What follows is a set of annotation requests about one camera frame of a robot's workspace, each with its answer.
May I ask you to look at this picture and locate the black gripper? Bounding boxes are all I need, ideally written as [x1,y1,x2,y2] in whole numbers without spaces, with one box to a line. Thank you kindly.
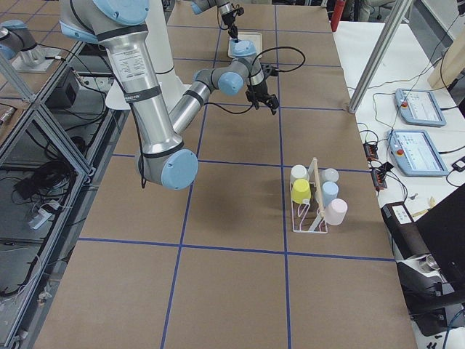
[246,81,279,115]
[218,3,243,41]

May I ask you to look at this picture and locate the pale green plastic cup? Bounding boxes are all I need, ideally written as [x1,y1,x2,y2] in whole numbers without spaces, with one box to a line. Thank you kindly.
[290,164,310,183]

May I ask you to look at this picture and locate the yellow plastic cup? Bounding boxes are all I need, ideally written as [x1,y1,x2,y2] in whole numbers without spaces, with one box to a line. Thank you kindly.
[291,178,312,204]

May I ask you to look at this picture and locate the grey plastic cup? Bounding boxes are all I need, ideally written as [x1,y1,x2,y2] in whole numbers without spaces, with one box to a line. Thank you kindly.
[320,168,339,183]

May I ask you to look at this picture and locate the light blue cup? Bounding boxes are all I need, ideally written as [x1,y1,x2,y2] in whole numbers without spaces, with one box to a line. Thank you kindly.
[321,181,339,207]
[230,40,248,50]

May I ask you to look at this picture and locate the pink plastic cup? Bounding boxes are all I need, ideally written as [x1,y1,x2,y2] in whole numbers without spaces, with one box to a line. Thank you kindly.
[325,198,348,226]

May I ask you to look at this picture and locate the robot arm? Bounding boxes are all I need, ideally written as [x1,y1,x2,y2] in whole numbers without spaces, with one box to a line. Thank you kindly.
[60,1,279,190]
[191,0,244,42]

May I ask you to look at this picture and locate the cream serving tray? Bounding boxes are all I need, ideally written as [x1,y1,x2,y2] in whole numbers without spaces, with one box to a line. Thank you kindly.
[227,31,263,58]

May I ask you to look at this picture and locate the red fire extinguisher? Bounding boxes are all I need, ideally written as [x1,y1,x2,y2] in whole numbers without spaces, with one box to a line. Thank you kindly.
[330,0,346,33]

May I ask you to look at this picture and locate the teach pendant far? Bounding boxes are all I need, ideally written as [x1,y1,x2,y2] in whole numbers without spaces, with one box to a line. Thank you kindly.
[395,89,447,127]

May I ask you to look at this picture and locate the teach pendant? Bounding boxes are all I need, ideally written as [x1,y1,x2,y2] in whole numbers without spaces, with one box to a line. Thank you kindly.
[395,89,447,127]
[387,129,448,177]

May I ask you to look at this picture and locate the teach pendant near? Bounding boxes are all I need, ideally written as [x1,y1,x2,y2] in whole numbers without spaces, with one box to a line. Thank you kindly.
[387,129,448,177]

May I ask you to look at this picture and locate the black braided cable right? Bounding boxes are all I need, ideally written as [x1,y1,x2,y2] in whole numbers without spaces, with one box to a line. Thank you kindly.
[205,46,307,114]

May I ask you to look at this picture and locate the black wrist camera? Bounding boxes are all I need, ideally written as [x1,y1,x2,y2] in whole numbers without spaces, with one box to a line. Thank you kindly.
[261,63,279,79]

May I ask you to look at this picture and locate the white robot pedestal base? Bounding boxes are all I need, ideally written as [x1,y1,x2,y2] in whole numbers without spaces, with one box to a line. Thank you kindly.
[95,1,188,111]

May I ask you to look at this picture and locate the white wire cup rack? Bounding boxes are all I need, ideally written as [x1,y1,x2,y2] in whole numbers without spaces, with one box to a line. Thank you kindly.
[289,157,328,234]

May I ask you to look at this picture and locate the aluminium frame post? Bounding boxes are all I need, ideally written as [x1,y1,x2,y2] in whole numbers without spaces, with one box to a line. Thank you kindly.
[348,0,413,113]

